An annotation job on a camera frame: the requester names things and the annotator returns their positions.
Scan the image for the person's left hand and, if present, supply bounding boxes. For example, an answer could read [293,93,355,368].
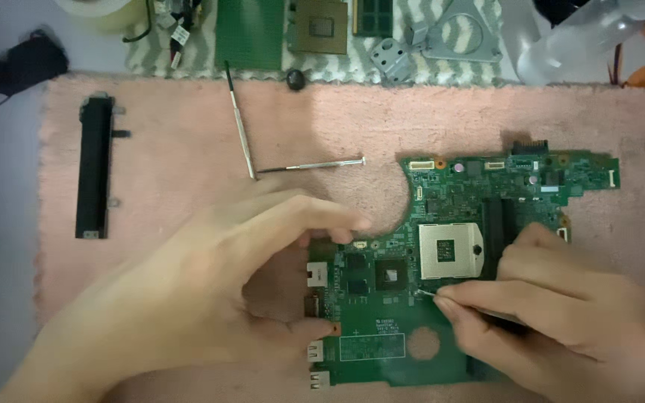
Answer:
[99,179,375,387]

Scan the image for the person's right hand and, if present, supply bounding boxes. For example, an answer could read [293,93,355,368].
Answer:
[432,222,645,403]

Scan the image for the silver precision screwdriver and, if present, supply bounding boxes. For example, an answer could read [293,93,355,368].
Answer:
[224,60,257,181]
[256,157,367,174]
[415,288,527,335]

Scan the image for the green laptop motherboard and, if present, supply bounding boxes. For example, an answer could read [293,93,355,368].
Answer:
[305,140,621,390]

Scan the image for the pink towel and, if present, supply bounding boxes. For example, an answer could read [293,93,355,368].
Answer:
[34,73,645,403]

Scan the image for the long black plastic bar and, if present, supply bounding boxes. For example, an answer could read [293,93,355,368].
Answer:
[74,94,132,241]

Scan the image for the grey white zigzag cloth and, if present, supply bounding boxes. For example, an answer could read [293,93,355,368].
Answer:
[125,0,505,87]

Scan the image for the plain green circuit board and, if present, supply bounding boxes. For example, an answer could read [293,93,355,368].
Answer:
[214,0,286,72]

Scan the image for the black pouch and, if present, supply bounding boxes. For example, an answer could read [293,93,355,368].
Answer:
[0,31,70,97]

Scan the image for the clear plastic bottle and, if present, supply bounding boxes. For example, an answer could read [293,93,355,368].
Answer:
[514,0,645,86]

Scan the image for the square processor chip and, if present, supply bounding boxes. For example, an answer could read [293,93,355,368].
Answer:
[287,0,350,56]

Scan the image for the white tape roll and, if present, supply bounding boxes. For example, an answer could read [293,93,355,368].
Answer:
[54,0,145,30]

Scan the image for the grey metal hinge piece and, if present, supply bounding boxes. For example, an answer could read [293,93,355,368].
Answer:
[370,37,414,86]

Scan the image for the green memory module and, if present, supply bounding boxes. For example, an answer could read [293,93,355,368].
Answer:
[353,0,394,38]

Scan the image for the bundle of labelled cables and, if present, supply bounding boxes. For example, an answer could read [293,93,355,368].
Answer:
[153,0,203,70]

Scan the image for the black curved cable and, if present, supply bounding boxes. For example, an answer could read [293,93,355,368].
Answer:
[122,0,153,44]

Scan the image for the grey metal ring bracket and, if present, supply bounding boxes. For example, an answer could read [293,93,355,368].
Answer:
[405,0,504,63]

